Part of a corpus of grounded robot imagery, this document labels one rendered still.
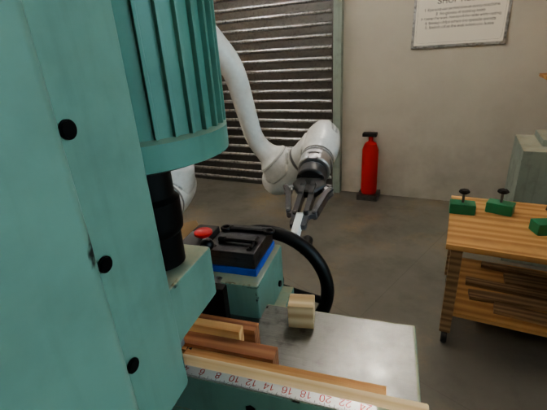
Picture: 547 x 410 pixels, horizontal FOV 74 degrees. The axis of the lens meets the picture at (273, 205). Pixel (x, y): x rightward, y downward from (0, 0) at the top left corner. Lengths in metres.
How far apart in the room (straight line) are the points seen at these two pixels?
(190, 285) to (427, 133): 3.06
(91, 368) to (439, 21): 3.21
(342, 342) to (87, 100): 0.45
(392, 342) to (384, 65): 2.92
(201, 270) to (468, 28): 3.02
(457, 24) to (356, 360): 2.95
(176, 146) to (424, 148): 3.16
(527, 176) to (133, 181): 2.36
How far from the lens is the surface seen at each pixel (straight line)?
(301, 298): 0.57
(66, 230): 0.17
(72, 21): 0.24
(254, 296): 0.57
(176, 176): 1.27
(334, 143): 1.01
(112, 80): 0.26
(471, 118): 3.34
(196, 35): 0.32
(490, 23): 3.28
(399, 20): 3.32
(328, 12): 3.40
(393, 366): 0.54
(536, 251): 1.71
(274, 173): 1.09
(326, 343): 0.55
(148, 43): 0.30
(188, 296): 0.42
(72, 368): 0.19
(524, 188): 2.52
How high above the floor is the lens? 1.28
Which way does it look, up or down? 23 degrees down
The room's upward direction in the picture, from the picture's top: 4 degrees counter-clockwise
